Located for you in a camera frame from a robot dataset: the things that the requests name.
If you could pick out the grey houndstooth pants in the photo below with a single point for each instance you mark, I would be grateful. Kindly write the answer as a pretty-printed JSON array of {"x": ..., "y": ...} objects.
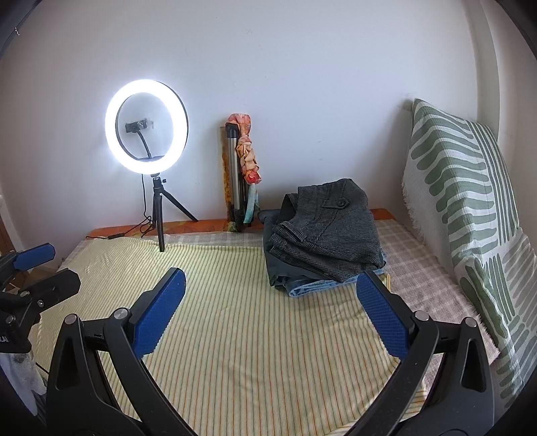
[{"x": 327, "y": 239}]

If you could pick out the folded dark grey pants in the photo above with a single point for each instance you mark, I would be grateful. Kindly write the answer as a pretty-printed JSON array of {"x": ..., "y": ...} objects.
[{"x": 279, "y": 270}]

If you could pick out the white patterned cloth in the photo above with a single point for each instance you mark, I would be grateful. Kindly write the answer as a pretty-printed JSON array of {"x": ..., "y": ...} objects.
[{"x": 21, "y": 377}]

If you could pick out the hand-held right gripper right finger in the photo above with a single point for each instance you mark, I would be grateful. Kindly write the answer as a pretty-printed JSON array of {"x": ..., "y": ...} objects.
[{"x": 379, "y": 310}]

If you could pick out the black phone holder clamp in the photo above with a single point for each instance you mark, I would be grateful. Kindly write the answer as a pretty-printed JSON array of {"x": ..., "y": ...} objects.
[{"x": 134, "y": 125}]

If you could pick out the folded silver tripod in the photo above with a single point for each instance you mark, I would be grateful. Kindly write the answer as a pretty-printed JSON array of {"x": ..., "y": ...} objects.
[{"x": 233, "y": 167}]

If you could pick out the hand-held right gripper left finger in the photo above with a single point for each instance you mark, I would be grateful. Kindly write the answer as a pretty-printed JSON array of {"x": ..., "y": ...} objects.
[{"x": 161, "y": 310}]

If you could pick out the black mini tripod stand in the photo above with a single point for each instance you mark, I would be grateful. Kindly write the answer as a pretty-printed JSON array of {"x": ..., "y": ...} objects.
[{"x": 159, "y": 218}]

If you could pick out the yellow striped cloth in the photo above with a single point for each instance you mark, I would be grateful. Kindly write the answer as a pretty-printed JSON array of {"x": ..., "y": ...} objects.
[{"x": 251, "y": 335}]

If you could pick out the green and white patterned pillow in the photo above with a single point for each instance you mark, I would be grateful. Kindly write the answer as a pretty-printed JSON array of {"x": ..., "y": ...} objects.
[{"x": 457, "y": 180}]

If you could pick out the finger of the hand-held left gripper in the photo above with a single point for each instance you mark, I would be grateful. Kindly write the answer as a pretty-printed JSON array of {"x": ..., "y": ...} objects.
[
  {"x": 58, "y": 285},
  {"x": 35, "y": 255}
]

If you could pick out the folded tripod with floral cloth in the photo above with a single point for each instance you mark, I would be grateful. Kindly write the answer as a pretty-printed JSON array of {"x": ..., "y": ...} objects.
[{"x": 247, "y": 159}]

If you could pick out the folded blue jeans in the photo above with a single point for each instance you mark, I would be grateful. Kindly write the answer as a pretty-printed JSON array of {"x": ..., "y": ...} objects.
[{"x": 310, "y": 287}]

